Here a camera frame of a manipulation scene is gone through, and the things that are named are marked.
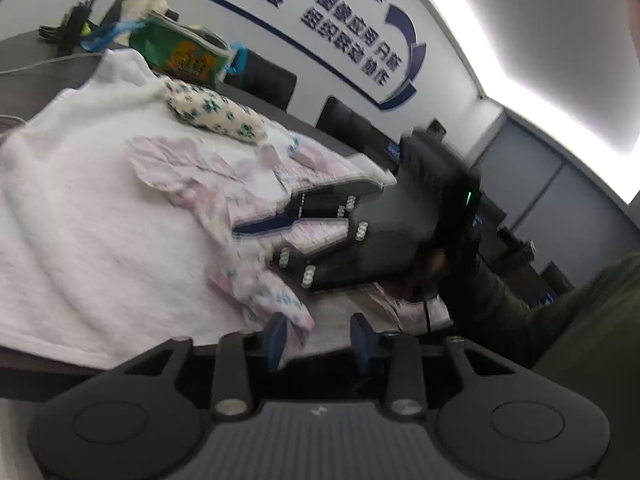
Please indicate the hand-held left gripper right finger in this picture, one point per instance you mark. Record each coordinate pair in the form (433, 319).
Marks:
(360, 340)

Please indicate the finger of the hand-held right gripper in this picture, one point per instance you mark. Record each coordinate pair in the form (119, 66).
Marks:
(320, 205)
(315, 252)

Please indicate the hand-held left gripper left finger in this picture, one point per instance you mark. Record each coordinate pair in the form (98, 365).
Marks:
(276, 337)

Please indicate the pink floral garment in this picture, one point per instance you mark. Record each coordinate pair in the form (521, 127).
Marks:
(170, 160)

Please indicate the person's right forearm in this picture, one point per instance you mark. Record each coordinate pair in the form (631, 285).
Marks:
(490, 305)

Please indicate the person's right hand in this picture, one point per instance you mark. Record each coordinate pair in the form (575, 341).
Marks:
(430, 270)

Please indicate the pink dotted garment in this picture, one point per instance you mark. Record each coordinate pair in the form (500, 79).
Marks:
(325, 162)

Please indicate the black office chair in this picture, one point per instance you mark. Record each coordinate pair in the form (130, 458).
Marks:
(265, 80)
(345, 120)
(555, 282)

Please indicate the cream garment with green flowers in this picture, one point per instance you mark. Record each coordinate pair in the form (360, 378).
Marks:
(210, 107)

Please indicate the ceiling light strip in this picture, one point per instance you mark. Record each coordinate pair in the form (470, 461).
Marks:
(465, 30)

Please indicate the white terry towel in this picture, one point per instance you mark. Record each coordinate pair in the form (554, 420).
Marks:
(75, 220)

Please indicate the person's green clothing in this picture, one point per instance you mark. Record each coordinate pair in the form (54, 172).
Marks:
(600, 350)

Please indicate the cream cloth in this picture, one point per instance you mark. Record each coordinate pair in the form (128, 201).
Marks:
(145, 2)

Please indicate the yellow-green item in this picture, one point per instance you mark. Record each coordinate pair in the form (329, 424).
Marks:
(86, 27)

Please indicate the black handheld radio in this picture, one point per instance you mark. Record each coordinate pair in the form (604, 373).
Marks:
(70, 25)

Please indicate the blue wall lettering sign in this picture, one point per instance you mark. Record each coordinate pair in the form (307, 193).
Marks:
(417, 52)

